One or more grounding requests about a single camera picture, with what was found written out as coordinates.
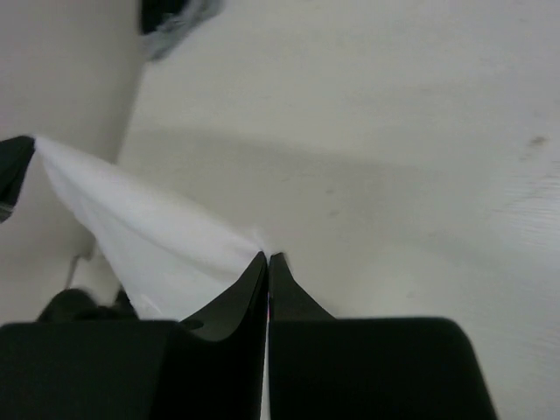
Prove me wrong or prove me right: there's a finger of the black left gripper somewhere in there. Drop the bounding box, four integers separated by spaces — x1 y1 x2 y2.
0 136 35 223

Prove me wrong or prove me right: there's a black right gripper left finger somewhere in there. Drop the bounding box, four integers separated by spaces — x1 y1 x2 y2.
150 253 267 419

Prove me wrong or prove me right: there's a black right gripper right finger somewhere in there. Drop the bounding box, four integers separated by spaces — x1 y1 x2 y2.
268 254 498 419

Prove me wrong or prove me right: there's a white tank top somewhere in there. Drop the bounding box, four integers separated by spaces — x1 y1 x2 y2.
35 137 261 320

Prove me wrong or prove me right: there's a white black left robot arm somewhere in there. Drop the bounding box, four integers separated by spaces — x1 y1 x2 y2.
1 136 138 323

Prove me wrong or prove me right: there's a folded grey tank top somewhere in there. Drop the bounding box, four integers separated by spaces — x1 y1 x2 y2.
139 0 224 61

